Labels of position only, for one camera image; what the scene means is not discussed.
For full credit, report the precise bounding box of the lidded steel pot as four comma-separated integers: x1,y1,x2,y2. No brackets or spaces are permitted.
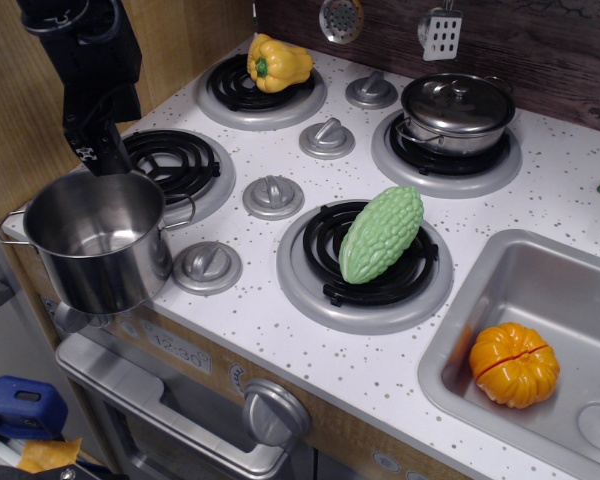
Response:
395,73,516,156

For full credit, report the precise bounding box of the oven dial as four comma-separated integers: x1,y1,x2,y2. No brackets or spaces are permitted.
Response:
242,378,311,448
54,302,110,334

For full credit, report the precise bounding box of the yellow cloth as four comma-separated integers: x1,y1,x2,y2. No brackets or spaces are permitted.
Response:
17,438,82,474

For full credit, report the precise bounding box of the grey knob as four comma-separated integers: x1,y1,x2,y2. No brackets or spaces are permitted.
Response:
299,118,356,160
345,71,398,110
172,241,242,296
242,175,305,221

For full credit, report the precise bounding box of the hanging steel strainer ladle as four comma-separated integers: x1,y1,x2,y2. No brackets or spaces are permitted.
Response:
319,0,364,45

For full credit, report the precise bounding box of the oven clock display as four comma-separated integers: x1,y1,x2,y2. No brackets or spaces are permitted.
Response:
140,320,212,375

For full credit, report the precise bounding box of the front left stove burner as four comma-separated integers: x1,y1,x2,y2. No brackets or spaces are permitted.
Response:
124,129,236,224

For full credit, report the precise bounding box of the right oven dial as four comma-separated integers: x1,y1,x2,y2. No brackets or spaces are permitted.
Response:
242,378,311,448

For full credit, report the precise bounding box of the green toy bitter gourd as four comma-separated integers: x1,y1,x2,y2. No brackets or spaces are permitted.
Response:
338,186,424,285

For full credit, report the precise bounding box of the grey knob middle upper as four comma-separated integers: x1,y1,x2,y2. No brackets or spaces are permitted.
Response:
299,118,356,160

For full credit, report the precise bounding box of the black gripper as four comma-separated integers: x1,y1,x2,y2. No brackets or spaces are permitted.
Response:
40,9,142,176

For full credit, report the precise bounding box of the grey knob front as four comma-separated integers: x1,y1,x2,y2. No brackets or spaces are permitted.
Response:
172,241,242,296

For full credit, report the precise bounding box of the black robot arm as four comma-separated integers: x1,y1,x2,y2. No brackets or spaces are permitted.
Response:
18,0,142,176

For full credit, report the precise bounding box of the stove burner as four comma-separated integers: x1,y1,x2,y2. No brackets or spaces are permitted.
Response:
371,112,522,199
276,201,453,335
196,54,327,132
124,129,236,224

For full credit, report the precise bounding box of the yellow toy bell pepper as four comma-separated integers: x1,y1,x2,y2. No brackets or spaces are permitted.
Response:
247,34,313,94

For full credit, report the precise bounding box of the hanging slotted spatula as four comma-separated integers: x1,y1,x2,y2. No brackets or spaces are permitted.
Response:
417,1,463,62

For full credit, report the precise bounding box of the back left stove burner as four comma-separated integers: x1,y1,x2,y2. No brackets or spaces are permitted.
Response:
196,54,327,132

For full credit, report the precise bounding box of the orange toy pumpkin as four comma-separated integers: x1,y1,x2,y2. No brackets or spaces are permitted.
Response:
468,322,561,409

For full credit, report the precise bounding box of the grey toy sink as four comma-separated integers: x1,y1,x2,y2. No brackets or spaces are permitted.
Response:
418,230,600,479

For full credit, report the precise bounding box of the grey knob middle lower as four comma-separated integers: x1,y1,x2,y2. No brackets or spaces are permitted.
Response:
242,175,305,221

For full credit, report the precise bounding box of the front right stove burner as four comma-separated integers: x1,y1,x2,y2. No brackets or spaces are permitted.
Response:
276,201,453,335

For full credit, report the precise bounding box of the grey knob back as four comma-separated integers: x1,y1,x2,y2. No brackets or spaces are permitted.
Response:
345,71,398,110

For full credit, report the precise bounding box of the back right stove burner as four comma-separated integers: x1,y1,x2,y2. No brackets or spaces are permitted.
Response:
371,112,522,199

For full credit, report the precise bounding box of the blue clamp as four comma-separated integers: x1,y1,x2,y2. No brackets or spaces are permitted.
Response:
0,376,68,440

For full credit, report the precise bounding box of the left oven dial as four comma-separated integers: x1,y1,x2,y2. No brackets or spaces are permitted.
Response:
54,302,110,334

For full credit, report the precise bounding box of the grey oven door handle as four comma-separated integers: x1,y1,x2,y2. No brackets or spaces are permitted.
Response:
56,334,295,479

